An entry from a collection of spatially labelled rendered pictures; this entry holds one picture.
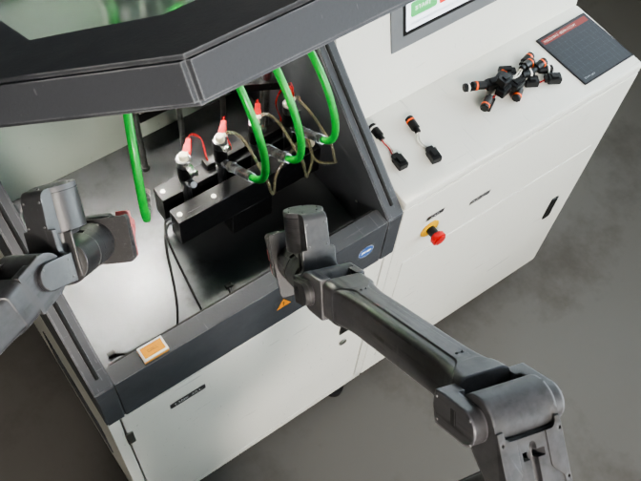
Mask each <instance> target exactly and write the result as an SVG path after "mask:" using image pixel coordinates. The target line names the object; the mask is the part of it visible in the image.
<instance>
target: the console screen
mask: <svg viewBox="0 0 641 481"><path fill-rule="evenodd" d="M495 1H497V0H416V1H414V2H412V3H410V4H407V5H405V6H403V7H401V8H399V9H397V10H394V11H392V12H390V46H391V54H393V53H395V52H398V51H400V50H401V49H403V48H405V47H407V46H409V45H411V44H413V43H415V42H417V41H419V40H421V39H423V38H425V37H427V36H429V35H430V34H432V33H434V32H436V31H438V30H440V29H442V28H444V27H446V26H448V25H450V24H452V23H454V22H456V21H458V20H460V19H462V18H464V17H466V16H468V15H470V14H471V13H473V12H474V11H476V10H479V9H481V8H483V7H485V6H487V5H489V4H491V3H493V2H495Z"/></svg>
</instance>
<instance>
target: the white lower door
mask: <svg viewBox="0 0 641 481"><path fill-rule="evenodd" d="M382 260H383V259H379V260H378V261H376V262H374V263H373V264H371V265H370V266H368V267H366V268H365V269H363V271H364V275H365V276H366V277H368V278H369V279H371V280H372V281H373V282H374V284H375V285H376V283H377V279H378V276H379V272H380V268H381V264H382ZM361 342H362V339H361V338H360V337H358V336H357V335H356V334H354V333H353V332H351V331H349V330H348V329H346V328H343V327H339V326H337V325H335V324H333V323H332V322H330V321H329V320H325V321H322V320H321V319H319V318H318V317H317V316H316V315H314V314H313V313H312V312H311V311H310V310H309V309H308V308H307V306H303V307H302V308H300V309H299V310H297V311H295V312H294V313H292V314H290V315H289V316H287V317H286V318H284V319H282V320H281V321H279V322H277V323H276V324H273V325H272V326H270V327H269V328H267V329H265V330H264V331H262V332H260V333H259V334H258V335H257V336H255V337H253V338H252V339H250V340H248V341H247V342H245V343H244V344H242V345H240V346H238V347H236V348H235V349H233V350H231V351H230V352H228V353H227V354H225V355H223V356H222V357H220V358H218V359H217V360H215V361H214V362H212V363H210V364H209V365H207V366H206V367H204V368H202V369H201V370H199V371H198V372H196V373H194V374H193V375H191V376H189V377H188V378H186V379H185V380H183V381H181V382H180V383H178V384H176V385H175V386H173V387H171V388H169V389H168V390H166V391H164V392H163V393H161V394H159V395H158V396H156V397H155V398H154V399H152V400H151V401H149V402H147V403H146V404H144V405H143V406H141V407H139V408H137V409H135V410H134V411H132V412H131V413H129V414H125V416H124V417H123V418H121V419H120V421H121V424H122V426H123V428H124V430H125V432H126V434H125V435H126V438H127V440H128V442H129V445H131V446H132V449H133V451H134V455H135V457H136V460H137V462H138V464H139V467H140V468H141V471H142V473H143V475H144V478H145V480H146V481H194V480H196V479H197V478H199V477H200V476H201V475H202V474H204V473H205V472H207V471H209V470H211V469H212V468H214V467H215V466H217V465H218V464H220V463H221V462H223V461H224V460H226V459H227V458H229V457H230V456H232V455H233V454H235V453H236V452H238V451H239V450H241V449H243V448H244V447H246V446H247V445H249V444H250V443H252V442H253V441H255V440H256V439H258V438H259V437H260V436H261V435H263V434H264V433H266V432H267V431H269V430H270V429H272V428H274V427H275V426H277V425H278V424H280V423H281V422H283V421H285V420H286V419H288V418H289V417H291V416H292V415H294V414H295V413H297V412H298V411H300V410H301V409H303V408H305V407H306V406H308V405H309V404H311V403H312V402H314V401H315V400H317V399H318V398H320V397H321V396H322V395H323V394H325V393H326V392H328V391H329V390H331V389H332V388H334V387H336V386H337V385H339V384H340V383H342V382H343V381H345V380H346V379H348V378H349V377H351V376H352V375H353V373H354V369H355V365H356V362H357V358H358V354H359V350H360V346H361Z"/></svg>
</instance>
